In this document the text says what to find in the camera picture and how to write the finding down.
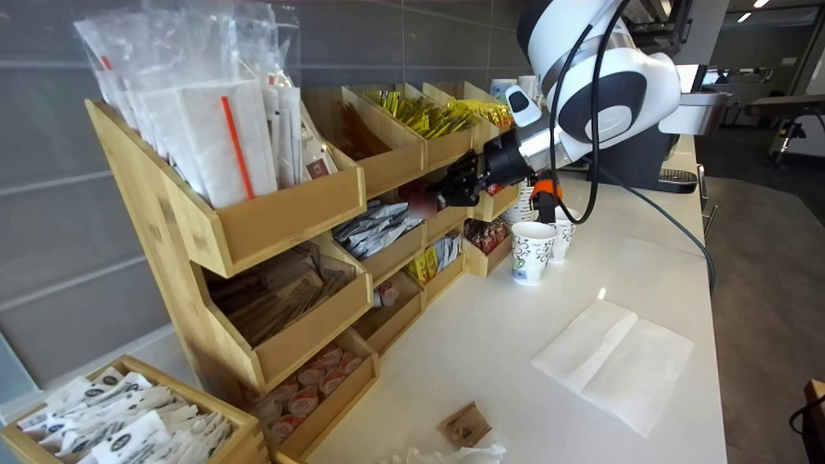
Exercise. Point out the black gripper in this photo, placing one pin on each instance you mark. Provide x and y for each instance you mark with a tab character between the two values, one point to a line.
512	158

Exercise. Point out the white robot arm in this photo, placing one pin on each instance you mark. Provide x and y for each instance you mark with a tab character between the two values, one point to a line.
634	85

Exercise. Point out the red ketchup packets pile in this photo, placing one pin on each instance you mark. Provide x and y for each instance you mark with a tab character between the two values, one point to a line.
421	200

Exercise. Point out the narrow bamboo organizer rack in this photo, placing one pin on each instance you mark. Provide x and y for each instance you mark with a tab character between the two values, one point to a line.
394	172
451	146
494	208

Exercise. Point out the dark red green packets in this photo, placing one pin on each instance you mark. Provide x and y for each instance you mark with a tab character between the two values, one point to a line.
491	236

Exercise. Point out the yellow mustard packets pile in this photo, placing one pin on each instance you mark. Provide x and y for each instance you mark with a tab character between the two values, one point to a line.
485	113
425	116

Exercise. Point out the yellow sauce packet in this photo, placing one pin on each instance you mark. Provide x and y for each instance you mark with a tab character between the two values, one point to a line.
425	268

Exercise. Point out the black white packets pile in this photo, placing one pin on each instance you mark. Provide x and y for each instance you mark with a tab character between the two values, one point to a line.
378	229

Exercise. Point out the small portion packs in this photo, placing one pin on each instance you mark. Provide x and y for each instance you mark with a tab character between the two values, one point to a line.
387	294

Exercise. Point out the wide bamboo organizer rack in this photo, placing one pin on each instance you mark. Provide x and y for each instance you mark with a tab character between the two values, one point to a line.
285	216

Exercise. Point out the brown sugar packets pile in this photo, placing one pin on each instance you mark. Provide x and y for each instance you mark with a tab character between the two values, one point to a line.
273	298

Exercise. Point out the white paper napkin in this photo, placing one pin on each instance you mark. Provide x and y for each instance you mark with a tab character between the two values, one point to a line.
619	365

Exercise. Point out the small brown paper packet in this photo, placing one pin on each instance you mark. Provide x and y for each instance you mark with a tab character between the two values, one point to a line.
464	426

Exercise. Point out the dark overhead hood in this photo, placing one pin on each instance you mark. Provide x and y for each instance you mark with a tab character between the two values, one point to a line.
666	22

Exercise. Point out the creamer cups pile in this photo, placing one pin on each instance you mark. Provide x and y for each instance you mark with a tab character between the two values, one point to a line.
300	400

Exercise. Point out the clear plastic cutlery packs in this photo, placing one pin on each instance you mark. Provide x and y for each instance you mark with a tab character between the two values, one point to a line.
196	131

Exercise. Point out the low bamboo tray box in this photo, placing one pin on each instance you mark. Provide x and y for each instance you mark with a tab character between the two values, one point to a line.
246	442

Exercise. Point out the white printed packets pile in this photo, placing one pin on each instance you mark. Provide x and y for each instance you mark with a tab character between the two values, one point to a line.
118	422

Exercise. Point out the orange mount piece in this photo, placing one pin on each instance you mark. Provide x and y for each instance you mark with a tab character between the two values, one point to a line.
541	190

